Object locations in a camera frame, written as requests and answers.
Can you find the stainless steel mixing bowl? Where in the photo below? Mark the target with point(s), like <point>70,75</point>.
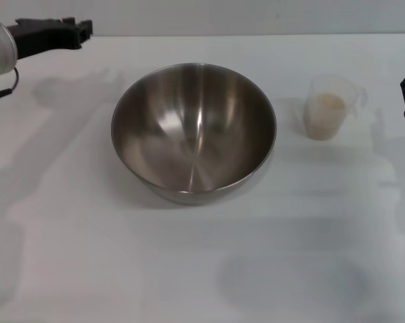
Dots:
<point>195,134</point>

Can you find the white rice grains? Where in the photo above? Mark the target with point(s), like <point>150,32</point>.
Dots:
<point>325,114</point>

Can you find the clear plastic measuring cup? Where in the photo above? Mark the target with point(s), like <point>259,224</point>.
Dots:
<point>355,96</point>

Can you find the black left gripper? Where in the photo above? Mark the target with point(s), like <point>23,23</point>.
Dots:
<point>44,35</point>

